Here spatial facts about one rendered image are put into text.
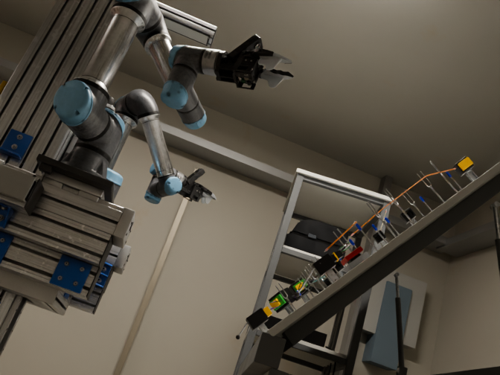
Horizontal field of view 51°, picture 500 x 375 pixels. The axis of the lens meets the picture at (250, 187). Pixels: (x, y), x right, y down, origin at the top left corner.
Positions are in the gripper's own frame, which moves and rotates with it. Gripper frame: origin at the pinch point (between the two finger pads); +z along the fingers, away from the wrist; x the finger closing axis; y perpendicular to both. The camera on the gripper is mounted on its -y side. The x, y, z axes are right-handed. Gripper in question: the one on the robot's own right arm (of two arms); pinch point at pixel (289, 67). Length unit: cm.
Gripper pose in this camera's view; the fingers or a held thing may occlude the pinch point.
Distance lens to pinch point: 151.0
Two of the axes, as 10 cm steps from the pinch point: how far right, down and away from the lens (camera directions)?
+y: -3.3, 8.1, -4.9
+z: 9.3, 2.0, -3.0
